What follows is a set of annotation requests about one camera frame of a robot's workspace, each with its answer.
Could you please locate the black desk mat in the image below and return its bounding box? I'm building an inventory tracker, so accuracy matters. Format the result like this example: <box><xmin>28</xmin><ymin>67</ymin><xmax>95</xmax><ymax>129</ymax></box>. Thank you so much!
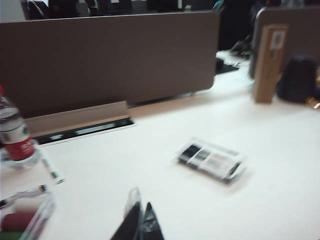
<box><xmin>215</xmin><ymin>57</ymin><xmax>240</xmax><ymax>76</ymax></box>

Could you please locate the loose white marker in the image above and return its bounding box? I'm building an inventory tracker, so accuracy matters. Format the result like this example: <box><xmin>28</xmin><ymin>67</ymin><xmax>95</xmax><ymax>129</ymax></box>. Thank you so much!
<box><xmin>37</xmin><ymin>147</ymin><xmax>65</xmax><ymax>185</ymax></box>

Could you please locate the beige cable tray flap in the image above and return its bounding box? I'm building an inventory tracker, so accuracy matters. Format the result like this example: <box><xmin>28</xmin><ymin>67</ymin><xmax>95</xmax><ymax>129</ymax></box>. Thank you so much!
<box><xmin>24</xmin><ymin>100</ymin><xmax>129</xmax><ymax>137</ymax></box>

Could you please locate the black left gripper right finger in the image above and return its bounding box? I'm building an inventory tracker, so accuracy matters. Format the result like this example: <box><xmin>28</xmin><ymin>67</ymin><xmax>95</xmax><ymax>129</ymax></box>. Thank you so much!
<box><xmin>142</xmin><ymin>201</ymin><xmax>166</xmax><ymax>240</ymax></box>

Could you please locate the brown desk partition panel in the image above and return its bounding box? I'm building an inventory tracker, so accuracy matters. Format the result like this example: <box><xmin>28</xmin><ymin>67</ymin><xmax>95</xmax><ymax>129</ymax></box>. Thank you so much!
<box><xmin>0</xmin><ymin>9</ymin><xmax>221</xmax><ymax>120</ymax></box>

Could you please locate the dark red flat object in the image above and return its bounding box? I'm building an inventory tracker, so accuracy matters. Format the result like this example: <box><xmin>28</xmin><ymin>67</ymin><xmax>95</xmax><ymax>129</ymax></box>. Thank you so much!
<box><xmin>0</xmin><ymin>212</ymin><xmax>36</xmax><ymax>234</ymax></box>

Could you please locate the black bag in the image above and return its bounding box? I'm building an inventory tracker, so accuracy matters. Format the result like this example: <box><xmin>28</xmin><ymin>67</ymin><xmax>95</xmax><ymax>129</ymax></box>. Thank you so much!
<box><xmin>276</xmin><ymin>53</ymin><xmax>319</xmax><ymax>104</ymax></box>

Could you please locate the red-label plastic water bottle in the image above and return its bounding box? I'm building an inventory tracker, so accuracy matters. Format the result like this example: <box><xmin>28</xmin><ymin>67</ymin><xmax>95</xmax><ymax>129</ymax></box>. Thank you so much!
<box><xmin>0</xmin><ymin>84</ymin><xmax>42</xmax><ymax>170</ymax></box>

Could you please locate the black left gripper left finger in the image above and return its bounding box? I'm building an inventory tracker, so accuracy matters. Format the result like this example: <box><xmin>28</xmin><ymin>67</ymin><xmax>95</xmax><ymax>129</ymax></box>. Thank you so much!
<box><xmin>109</xmin><ymin>187</ymin><xmax>144</xmax><ymax>240</ymax></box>

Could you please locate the clear plastic packaging box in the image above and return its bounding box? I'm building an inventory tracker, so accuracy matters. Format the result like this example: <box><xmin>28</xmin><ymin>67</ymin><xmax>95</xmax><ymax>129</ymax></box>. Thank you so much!
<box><xmin>171</xmin><ymin>136</ymin><xmax>249</xmax><ymax>186</ymax></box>

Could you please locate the clear plastic piece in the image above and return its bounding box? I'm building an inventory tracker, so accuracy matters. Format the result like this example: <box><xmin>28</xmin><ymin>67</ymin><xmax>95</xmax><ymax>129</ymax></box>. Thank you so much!
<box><xmin>23</xmin><ymin>193</ymin><xmax>57</xmax><ymax>240</ymax></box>

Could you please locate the clear pen black cap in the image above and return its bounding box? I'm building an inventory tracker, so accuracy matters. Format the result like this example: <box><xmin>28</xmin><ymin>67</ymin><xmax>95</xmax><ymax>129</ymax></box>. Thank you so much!
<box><xmin>0</xmin><ymin>184</ymin><xmax>48</xmax><ymax>210</ymax></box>

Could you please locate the tall brown cardboard box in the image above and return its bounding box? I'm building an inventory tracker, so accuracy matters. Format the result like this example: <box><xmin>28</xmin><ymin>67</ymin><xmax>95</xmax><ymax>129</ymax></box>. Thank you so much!
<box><xmin>252</xmin><ymin>23</ymin><xmax>290</xmax><ymax>104</ymax></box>

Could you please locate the brown partition panel rounded corner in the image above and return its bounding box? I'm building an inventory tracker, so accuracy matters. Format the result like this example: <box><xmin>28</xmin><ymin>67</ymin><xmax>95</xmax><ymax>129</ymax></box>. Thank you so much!
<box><xmin>248</xmin><ymin>6</ymin><xmax>320</xmax><ymax>80</ymax></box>

